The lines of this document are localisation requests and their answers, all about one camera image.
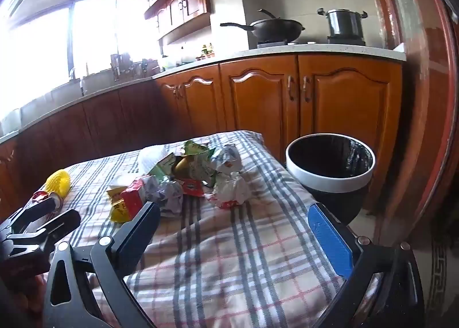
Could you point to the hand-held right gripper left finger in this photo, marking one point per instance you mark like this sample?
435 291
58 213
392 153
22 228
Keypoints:
143 231

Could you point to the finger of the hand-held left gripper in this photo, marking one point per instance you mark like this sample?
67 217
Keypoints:
32 213
61 222

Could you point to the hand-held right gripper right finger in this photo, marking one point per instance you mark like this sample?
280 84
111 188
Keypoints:
330 242

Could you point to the red crushed carton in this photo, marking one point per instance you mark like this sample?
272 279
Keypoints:
134 197

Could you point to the yellow snack packet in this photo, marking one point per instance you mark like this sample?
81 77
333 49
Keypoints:
116 204

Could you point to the white paper ball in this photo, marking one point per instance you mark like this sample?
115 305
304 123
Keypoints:
170 196
231 191
224 159

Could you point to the black bin with white rim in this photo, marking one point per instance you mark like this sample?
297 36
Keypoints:
330 181

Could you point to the red snack packet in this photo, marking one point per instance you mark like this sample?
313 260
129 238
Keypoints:
192 188

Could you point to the green milk carton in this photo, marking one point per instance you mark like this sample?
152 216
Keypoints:
163 167

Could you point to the white foam fruit net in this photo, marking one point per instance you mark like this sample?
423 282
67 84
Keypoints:
152 157

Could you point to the green wrapper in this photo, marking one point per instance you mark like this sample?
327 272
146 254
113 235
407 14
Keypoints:
196 149

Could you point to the red drink can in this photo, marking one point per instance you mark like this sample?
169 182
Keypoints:
48 199

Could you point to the yellow foam fruit net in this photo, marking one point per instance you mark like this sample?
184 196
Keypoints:
59 181

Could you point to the plaid tablecloth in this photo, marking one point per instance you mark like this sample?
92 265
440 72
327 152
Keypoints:
233 260

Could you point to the patterned floor rug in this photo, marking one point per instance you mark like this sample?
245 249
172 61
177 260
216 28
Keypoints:
443 270

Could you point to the wooden lower kitchen cabinets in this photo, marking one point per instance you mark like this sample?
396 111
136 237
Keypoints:
258 98

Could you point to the knife block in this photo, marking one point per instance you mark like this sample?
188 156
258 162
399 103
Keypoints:
120 66

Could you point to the kitchen window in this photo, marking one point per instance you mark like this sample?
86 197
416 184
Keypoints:
93 34

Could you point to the white kitchen countertop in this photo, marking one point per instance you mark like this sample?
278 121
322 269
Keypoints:
322 51

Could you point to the condiment bottles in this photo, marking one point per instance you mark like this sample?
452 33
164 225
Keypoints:
207 50

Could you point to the gas stove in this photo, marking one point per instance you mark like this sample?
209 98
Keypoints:
274 43

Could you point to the steel cooking pot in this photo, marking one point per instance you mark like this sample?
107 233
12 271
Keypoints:
344 23

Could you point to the black wok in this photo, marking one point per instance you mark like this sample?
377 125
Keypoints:
276 27

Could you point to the red wooden door frame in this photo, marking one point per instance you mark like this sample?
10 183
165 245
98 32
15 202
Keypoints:
423 80

